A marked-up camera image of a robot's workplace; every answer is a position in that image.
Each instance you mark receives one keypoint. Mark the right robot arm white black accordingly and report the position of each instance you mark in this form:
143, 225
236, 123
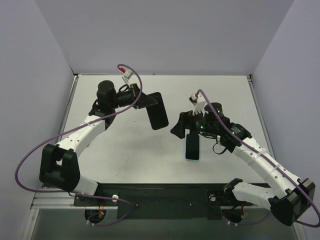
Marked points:
287, 196

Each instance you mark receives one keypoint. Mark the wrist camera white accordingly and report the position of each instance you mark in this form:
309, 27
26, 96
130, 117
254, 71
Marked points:
199, 104
126, 76

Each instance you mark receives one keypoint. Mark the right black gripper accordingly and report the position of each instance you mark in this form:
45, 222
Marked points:
189, 120

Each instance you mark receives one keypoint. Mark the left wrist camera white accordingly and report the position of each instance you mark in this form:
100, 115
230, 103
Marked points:
126, 76

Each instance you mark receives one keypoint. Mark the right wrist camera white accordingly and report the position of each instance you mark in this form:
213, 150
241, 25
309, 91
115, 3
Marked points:
199, 104

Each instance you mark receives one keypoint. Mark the black phone case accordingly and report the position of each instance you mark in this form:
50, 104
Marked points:
157, 113

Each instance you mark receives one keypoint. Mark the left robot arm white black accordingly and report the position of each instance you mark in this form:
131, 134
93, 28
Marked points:
59, 163

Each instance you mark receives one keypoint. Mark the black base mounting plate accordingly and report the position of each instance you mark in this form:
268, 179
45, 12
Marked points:
159, 201

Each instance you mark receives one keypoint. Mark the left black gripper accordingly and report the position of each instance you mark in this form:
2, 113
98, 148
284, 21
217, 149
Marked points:
137, 97

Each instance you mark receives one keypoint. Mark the light blue cased phone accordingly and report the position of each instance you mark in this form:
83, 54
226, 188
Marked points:
192, 147

